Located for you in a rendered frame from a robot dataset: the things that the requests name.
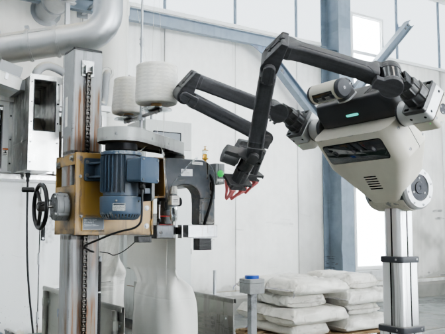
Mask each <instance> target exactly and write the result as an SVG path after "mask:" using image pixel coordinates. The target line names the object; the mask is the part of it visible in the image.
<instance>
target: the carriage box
mask: <svg viewBox="0 0 445 334"><path fill-rule="evenodd" d="M85 158H101V154H99V153H89V152H75V153H74V154H70V155H67V156H63V157H60V158H59V157H57V158H56V193H58V192H63V193H67V194H68V195H69V197H70V203H71V208H70V215H69V217H68V219H67V220H65V221H55V223H54V234H55V235H60V234H73V235H108V234H110V233H114V232H116V231H120V230H123V229H129V228H132V227H135V226H136V225H138V224H139V222H140V217H139V218H138V219H136V220H105V219H104V229H103V230H83V217H101V215H100V212H99V198H100V197H101V196H103V193H101V192H100V182H96V181H85V180H84V179H83V177H84V159H85ZM70 165H75V179H74V185H70V186H63V187H62V167H65V166H70ZM140 215H141V214H140ZM153 219H154V201H143V218H142V222H141V224H140V226H139V227H137V228H135V229H133V230H130V231H124V232H121V233H117V234H114V235H153Z"/></svg>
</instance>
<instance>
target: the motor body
mask: <svg viewBox="0 0 445 334"><path fill-rule="evenodd" d="M141 156H142V153H141V152H138V151H133V150H106V151H102V152H101V162H100V192H101V193H103V196H101V197H100V198H99V212H100V215H101V217H102V218H103V219H105V220H136V219H138V218H139V217H140V214H141V197H138V186H139V184H138V183H136V182H128V181H127V179H126V165H127V159H128V158H137V157H141Z"/></svg>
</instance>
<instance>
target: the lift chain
mask: <svg viewBox="0 0 445 334"><path fill-rule="evenodd" d="M86 75H87V76H86V87H85V91H86V94H85V99H86V101H85V146H84V147H85V150H84V152H89V153H90V130H91V125H90V123H91V117H90V116H91V109H90V108H91V73H86ZM88 76H89V77H88ZM88 80H89V81H88ZM88 84H89V85H88ZM88 87H89V89H88ZM88 92H89V93H88ZM88 96H89V97H88ZM88 100H89V101H88ZM88 104H89V105H88ZM88 108H89V109H88ZM87 112H89V113H87ZM87 116H89V117H87ZM87 120H89V121H87ZM87 124H88V125H87ZM87 128H89V129H87ZM87 132H88V133H87ZM87 136H88V137H87ZM87 140H88V141H87ZM86 144H88V145H86ZM87 148H88V149H87ZM85 239H86V240H85ZM84 243H86V244H87V243H88V235H86V236H84V235H83V240H82V247H83V246H84ZM84 251H86V252H84ZM87 255H88V249H87V250H86V249H84V247H83V248H82V268H81V271H82V275H81V281H82V283H81V289H82V291H81V329H80V331H81V334H86V333H85V332H86V321H87V317H86V315H87V308H86V306H87V299H86V298H87ZM84 256H85V257H84ZM84 260H86V261H84ZM84 264H85V265H84ZM84 268H85V270H84ZM84 272H85V274H84ZM84 276H85V278H83V277H84ZM84 281H85V282H84ZM83 285H85V286H83ZM83 290H85V291H83ZM83 294H85V295H83ZM83 298H85V299H83ZM83 302H85V303H84V304H83ZM83 311H85V312H83ZM83 315H84V316H83ZM83 319H84V321H83ZM83 323H84V325H83ZM82 328H85V329H82ZM83 332H84V333H83Z"/></svg>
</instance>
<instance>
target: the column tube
mask: <svg viewBox="0 0 445 334"><path fill-rule="evenodd" d="M82 60H86V61H91V62H94V78H91V108H90V109H91V116H90V117H91V123H90V125H91V130H90V153H99V154H100V153H101V145H100V144H98V143H97V129H98V128H100V127H101V103H102V68H103V55H102V53H98V52H90V51H85V50H78V49H73V50H72V51H71V52H69V53H68V54H66V55H65V65H64V117H63V144H62V156H67V155H70V154H74V153H75V152H84V150H85V147H84V146H85V101H86V99H85V94H86V91H85V87H86V76H81V61H82ZM66 97H68V126H67V127H65V111H66ZM74 179H75V165H70V166H65V167H62V187H63V186H70V185H74ZM82 240H83V235H73V234H60V275H59V301H58V334H81V331H80V329H81V291H82V289H81V283H82V281H81V275H82V271H81V268H82V248H83V247H82ZM88 248H89V249H91V250H93V251H95V252H90V251H88V255H87V298H86V299H87V306H86V308H87V315H86V317H87V321H86V332H85V333H86V334H97V309H98V274H99V241H97V242H95V243H92V244H90V245H88Z"/></svg>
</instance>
